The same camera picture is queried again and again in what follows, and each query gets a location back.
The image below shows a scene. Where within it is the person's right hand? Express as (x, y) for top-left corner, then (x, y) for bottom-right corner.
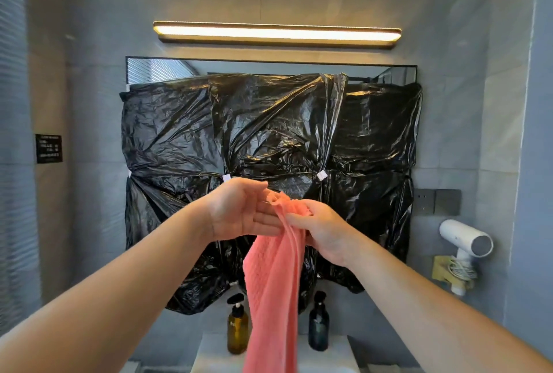
(284, 199), (368, 269)

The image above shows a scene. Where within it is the person's left hand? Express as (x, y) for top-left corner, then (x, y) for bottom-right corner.
(203, 177), (283, 242)

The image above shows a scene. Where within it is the pink towel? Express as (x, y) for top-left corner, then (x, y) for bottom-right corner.
(242, 190), (313, 373)

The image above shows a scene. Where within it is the person's left forearm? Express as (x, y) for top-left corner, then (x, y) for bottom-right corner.
(0, 202), (215, 373)

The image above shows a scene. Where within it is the person's right forearm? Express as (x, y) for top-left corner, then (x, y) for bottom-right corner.
(344, 234), (553, 373)

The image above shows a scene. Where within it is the black plastic sheet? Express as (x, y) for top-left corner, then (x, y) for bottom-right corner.
(119, 73), (423, 315)

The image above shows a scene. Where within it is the dark pump bottle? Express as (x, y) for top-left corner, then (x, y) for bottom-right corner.
(308, 291), (330, 352)

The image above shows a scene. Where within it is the amber pump bottle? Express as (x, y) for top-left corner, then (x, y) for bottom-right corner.
(227, 293), (249, 355)

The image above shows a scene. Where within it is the white sink counter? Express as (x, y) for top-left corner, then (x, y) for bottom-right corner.
(190, 333), (361, 373)

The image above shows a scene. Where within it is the gold hair dryer holder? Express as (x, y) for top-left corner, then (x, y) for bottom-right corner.
(431, 255), (476, 291)

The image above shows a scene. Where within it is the white hair dryer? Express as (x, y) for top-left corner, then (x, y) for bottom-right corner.
(439, 219), (494, 297)

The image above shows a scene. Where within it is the wall mirror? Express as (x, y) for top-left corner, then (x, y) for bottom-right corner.
(126, 56), (418, 86)

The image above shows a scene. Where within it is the grey wall socket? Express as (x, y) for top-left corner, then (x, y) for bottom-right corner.
(413, 189), (436, 216)

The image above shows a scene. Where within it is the grey wall switch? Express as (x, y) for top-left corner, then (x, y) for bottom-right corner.
(435, 189), (462, 216)

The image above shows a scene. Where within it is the long wall light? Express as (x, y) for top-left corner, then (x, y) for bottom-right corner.
(153, 21), (402, 49)

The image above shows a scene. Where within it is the black wall sign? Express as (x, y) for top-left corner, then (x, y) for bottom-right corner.
(35, 134), (63, 164)

